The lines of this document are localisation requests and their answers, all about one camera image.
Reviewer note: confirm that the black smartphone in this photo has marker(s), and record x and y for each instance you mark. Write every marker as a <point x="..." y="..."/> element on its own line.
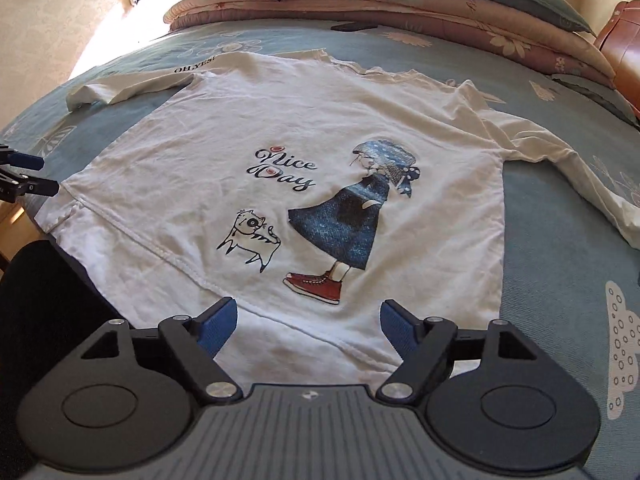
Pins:
<point x="355" y="26"/>

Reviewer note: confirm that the folded pink floral quilt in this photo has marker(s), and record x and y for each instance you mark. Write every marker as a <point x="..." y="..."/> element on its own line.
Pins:
<point x="450" y="15"/>

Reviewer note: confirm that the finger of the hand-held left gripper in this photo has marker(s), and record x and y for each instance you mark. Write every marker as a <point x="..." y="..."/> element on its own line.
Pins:
<point x="30" y="187"/>
<point x="25" y="161"/>

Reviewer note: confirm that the flat blue-grey pillow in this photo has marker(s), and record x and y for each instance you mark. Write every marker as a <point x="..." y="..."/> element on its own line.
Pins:
<point x="600" y="92"/>

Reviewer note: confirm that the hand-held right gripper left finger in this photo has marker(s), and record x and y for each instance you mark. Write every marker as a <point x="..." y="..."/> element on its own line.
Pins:
<point x="217" y="325"/>

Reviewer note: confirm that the white printed long-sleeve shirt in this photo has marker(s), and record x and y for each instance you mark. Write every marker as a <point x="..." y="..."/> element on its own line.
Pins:
<point x="200" y="135"/>

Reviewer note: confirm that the blue floral bed sheet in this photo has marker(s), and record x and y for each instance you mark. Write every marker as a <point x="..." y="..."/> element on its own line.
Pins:
<point x="550" y="260"/>

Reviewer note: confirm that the wooden headboard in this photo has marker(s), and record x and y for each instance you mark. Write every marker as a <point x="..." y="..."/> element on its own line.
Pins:
<point x="625" y="50"/>

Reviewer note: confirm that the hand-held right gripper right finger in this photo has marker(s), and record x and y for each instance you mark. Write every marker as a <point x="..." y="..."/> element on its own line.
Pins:
<point x="397" y="327"/>

